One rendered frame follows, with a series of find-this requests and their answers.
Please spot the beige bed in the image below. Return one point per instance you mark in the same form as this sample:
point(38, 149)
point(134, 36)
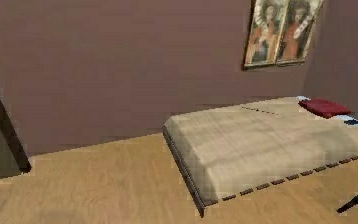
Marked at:
point(253, 146)

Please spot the framed figure painting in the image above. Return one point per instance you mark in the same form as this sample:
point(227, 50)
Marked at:
point(280, 33)

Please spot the red pillow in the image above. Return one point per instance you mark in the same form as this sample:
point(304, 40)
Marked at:
point(323, 107)

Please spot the small dark blue object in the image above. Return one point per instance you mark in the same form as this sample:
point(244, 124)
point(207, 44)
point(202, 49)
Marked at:
point(352, 122)

